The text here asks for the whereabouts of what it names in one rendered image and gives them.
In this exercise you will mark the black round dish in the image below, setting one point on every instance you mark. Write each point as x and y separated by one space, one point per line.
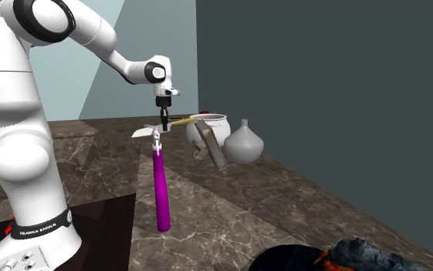
287 259

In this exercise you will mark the white round pot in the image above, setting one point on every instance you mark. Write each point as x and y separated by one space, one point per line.
218 127

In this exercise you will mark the grey flat slab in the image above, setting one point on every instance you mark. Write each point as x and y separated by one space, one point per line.
213 148

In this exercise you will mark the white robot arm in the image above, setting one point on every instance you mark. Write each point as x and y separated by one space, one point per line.
17 124

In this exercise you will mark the purple bottle with white pump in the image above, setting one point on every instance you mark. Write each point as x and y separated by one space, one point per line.
161 195

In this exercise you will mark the small red object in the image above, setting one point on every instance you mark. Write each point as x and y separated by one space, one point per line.
204 112

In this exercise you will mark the grey round vase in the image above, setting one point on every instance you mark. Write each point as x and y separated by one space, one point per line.
243 147

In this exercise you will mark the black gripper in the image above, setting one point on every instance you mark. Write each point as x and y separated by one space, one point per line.
163 101

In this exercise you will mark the dark grey and orange lump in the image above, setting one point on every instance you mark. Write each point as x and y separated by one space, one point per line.
366 257

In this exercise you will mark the dark robot stand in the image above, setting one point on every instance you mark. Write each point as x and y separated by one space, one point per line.
107 232

